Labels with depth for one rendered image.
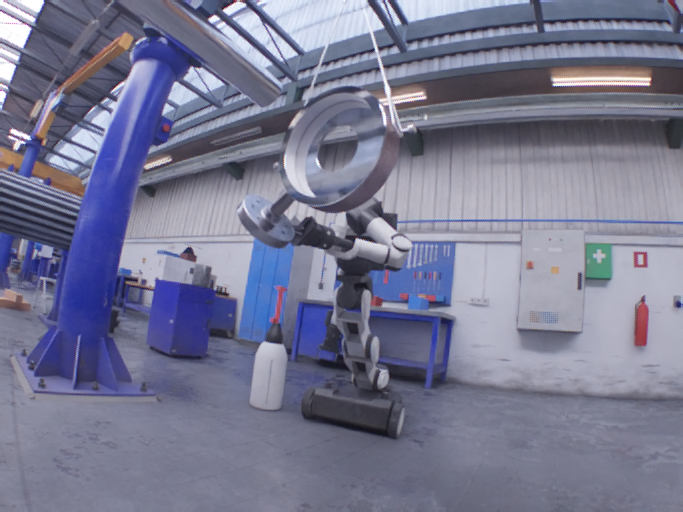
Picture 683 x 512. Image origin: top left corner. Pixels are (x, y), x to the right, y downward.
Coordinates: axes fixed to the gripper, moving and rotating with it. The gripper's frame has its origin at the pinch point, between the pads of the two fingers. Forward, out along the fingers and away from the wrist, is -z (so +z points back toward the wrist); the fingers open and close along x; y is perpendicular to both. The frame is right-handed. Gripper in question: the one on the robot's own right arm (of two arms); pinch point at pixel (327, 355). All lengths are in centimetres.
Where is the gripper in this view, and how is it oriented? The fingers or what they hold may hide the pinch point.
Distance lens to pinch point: 209.1
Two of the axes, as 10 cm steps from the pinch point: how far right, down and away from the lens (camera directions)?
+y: 0.4, -0.2, -10.0
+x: -9.6, -2.7, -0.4
